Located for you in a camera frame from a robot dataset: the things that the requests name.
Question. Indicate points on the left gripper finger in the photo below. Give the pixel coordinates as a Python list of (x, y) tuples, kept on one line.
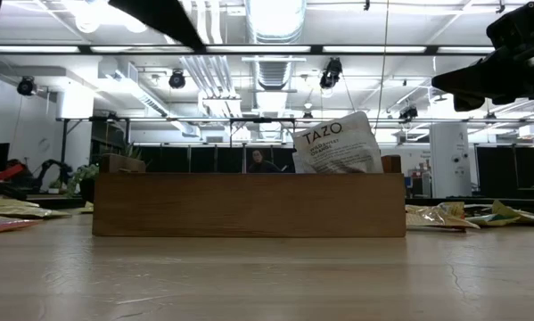
[(164, 18)]

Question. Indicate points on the silver ceiling air duct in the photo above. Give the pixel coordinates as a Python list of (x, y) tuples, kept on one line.
[(275, 20)]

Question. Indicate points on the black background scaffold rail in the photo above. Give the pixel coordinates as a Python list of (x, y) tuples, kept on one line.
[(262, 120)]

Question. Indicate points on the black background robot arm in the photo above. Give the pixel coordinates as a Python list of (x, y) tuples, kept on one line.
[(55, 164)]

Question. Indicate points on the pile of packets right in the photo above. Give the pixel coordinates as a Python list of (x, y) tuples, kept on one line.
[(478, 207)]

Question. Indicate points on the small potted succulent plant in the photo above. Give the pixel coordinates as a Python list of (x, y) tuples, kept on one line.
[(87, 189)]

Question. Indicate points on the black horizontal crossbar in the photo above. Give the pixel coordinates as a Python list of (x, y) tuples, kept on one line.
[(248, 49)]

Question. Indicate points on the red background object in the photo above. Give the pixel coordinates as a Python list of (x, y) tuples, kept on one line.
[(8, 173)]

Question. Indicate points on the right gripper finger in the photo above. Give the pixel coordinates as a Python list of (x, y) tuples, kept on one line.
[(480, 80), (468, 102)]

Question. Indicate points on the person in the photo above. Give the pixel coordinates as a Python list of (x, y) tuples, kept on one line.
[(262, 166)]

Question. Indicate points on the black ceiling spotlight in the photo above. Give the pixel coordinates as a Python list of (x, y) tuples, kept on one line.
[(27, 86), (408, 113), (331, 73), (177, 80)]

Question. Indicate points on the wooden three-compartment tray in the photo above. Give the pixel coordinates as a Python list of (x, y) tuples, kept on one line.
[(248, 205)]

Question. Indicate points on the small background potted plant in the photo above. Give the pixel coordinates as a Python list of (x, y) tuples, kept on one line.
[(55, 187)]

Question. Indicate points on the white pillar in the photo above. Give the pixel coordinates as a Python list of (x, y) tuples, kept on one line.
[(449, 160)]

